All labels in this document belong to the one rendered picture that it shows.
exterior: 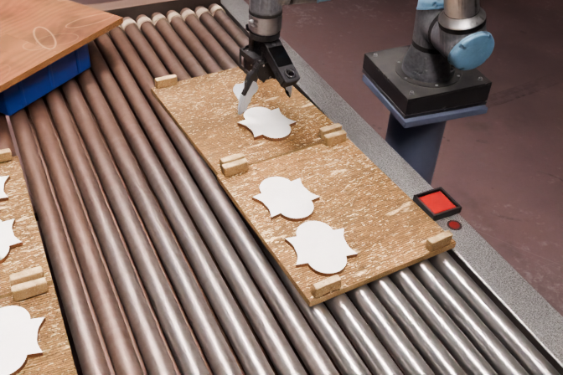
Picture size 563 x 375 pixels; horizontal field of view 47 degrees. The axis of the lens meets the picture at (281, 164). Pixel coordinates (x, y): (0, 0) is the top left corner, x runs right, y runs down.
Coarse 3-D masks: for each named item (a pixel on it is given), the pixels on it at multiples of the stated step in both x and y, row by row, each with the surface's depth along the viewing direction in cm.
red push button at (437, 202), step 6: (438, 192) 147; (420, 198) 145; (426, 198) 145; (432, 198) 145; (438, 198) 145; (444, 198) 145; (426, 204) 143; (432, 204) 143; (438, 204) 144; (444, 204) 144; (450, 204) 144; (432, 210) 142; (438, 210) 142; (444, 210) 142
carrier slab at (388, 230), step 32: (288, 160) 152; (320, 160) 153; (352, 160) 154; (256, 192) 143; (320, 192) 144; (352, 192) 144; (384, 192) 145; (256, 224) 135; (288, 224) 135; (352, 224) 136; (384, 224) 137; (416, 224) 137; (288, 256) 128; (384, 256) 129; (416, 256) 130; (352, 288) 124
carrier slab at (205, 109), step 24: (216, 72) 182; (240, 72) 183; (168, 96) 171; (192, 96) 172; (216, 96) 172; (264, 96) 174; (192, 120) 163; (216, 120) 164; (240, 120) 164; (312, 120) 166; (192, 144) 157; (216, 144) 156; (240, 144) 156; (264, 144) 157; (288, 144) 157; (312, 144) 158; (216, 168) 149
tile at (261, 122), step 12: (252, 108) 167; (264, 108) 167; (252, 120) 163; (264, 120) 163; (276, 120) 163; (288, 120) 164; (252, 132) 159; (264, 132) 159; (276, 132) 159; (288, 132) 159
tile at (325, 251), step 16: (304, 224) 134; (320, 224) 134; (288, 240) 130; (304, 240) 130; (320, 240) 130; (336, 240) 131; (304, 256) 127; (320, 256) 127; (336, 256) 127; (352, 256) 128; (320, 272) 124; (336, 272) 124
